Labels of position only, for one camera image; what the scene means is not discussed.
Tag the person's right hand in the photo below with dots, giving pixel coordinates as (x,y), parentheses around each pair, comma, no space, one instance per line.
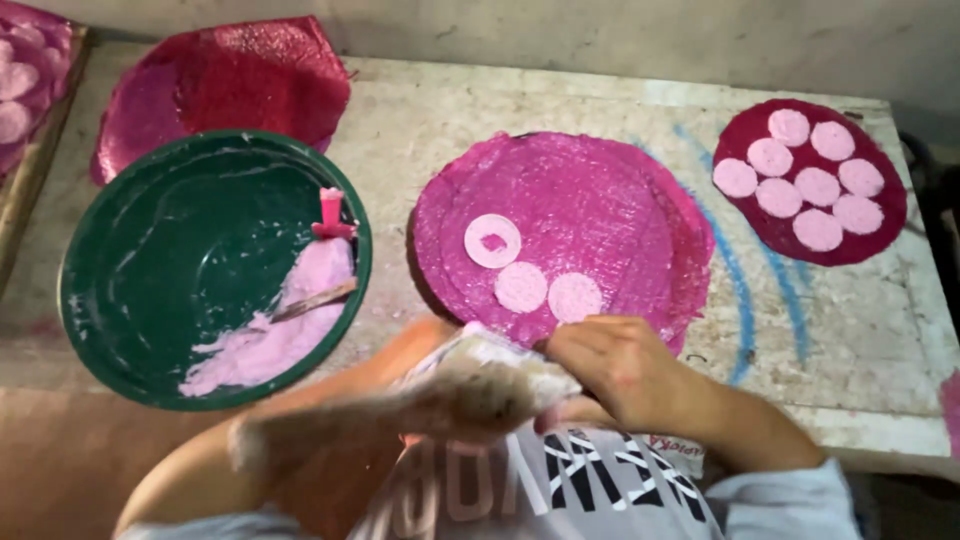
(637,375)

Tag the person's left hand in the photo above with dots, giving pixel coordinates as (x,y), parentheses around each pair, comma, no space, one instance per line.
(472,405)

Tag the person's left fingers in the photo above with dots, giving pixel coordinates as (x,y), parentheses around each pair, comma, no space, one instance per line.
(536,394)

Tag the clear plastic flour bag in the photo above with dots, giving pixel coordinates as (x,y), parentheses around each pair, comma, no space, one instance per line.
(491,350)

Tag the pale pink dough disc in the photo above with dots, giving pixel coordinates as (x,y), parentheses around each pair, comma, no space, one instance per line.
(574,296)
(520,287)

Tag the grey printed shirt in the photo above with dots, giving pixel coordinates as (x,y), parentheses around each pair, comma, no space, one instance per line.
(525,499)

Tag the white packet with red print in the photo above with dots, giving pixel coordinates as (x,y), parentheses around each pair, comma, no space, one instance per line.
(679,452)

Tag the magenta round mat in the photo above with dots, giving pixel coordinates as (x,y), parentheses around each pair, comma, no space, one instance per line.
(585,202)

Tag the wooden stick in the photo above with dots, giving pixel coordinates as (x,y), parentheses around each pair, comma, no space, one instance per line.
(311,302)

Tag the pale pink dough mass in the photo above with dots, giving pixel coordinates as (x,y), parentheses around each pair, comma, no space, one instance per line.
(289,330)

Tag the pink plastic stamp mould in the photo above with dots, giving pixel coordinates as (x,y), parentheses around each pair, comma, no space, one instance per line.
(331,216)

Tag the dark red round mat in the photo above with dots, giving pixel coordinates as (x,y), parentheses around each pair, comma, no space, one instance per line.
(750,217)

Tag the cluster of pale pink rounds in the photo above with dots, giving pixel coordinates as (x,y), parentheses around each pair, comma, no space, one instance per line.
(816,186)

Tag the green round basin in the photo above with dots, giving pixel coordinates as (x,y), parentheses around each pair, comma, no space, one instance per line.
(172,247)

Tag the red and pink plastic sheet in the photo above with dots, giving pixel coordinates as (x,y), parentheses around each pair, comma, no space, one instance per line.
(247,82)

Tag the wooden tray of pink discs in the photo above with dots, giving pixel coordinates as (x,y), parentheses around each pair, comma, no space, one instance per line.
(26,90)

